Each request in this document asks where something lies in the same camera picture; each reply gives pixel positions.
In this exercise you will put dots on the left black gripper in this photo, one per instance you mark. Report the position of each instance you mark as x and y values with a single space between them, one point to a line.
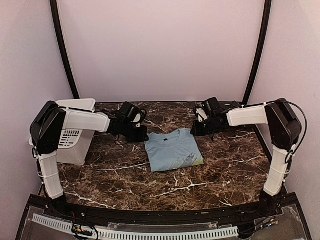
142 136

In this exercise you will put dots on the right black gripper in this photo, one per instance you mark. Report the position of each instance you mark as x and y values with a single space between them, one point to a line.
196 131

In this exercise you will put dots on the black pinstriped shirt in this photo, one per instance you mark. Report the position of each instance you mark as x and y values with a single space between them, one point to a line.
230 104

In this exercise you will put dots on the light blue garment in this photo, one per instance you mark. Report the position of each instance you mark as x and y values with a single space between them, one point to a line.
175 150

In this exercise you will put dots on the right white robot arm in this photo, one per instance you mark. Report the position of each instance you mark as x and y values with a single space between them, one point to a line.
285 128

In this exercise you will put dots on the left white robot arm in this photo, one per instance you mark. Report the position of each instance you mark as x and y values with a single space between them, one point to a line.
58 126

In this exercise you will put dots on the white plastic laundry bin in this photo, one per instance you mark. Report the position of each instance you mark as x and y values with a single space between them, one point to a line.
72 150

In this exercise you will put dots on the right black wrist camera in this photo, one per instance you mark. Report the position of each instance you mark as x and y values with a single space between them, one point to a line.
211 107

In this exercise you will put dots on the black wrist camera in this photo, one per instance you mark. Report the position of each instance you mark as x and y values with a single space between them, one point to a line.
128 112
211 107

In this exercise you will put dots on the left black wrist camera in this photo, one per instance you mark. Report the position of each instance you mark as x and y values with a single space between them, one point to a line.
128 112

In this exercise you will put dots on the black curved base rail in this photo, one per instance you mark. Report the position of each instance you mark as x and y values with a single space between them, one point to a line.
286 222

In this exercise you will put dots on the white slotted cable duct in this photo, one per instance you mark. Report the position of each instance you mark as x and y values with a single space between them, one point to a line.
108 234

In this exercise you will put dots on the right black frame post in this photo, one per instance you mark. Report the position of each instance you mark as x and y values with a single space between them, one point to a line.
259 51

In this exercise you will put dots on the black frame post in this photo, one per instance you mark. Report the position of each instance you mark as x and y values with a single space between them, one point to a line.
259 51
62 48

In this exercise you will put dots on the left black frame post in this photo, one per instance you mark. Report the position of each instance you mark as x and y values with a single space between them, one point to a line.
62 48

